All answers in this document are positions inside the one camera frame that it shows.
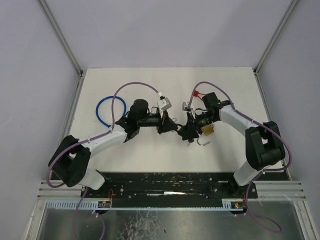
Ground aluminium frame post left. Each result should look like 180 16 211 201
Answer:
37 0 84 76

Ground purple cable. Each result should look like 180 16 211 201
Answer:
187 81 293 234
47 81 163 240

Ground red cable padlock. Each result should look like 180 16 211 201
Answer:
192 90 205 101

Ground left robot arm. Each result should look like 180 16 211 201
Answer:
48 96 178 190

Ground large brass padlock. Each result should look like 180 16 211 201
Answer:
196 123 215 147

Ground black-headed keys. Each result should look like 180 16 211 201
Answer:
187 139 194 147

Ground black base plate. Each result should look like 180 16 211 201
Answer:
85 172 258 209

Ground black padlock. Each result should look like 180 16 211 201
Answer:
174 123 183 132

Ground blue cable lock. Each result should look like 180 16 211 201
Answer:
95 95 127 127

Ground aluminium frame post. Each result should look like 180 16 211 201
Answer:
253 0 301 73
37 0 84 76

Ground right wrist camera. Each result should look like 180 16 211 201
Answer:
182 101 194 113

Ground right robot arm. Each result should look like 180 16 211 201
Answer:
178 92 286 186

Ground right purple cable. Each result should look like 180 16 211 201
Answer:
187 81 293 234

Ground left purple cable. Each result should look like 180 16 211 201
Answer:
47 81 163 240

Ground grey slotted cable duct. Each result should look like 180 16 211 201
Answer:
46 200 245 213

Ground aluminium frame post right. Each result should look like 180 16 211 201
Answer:
253 0 301 73

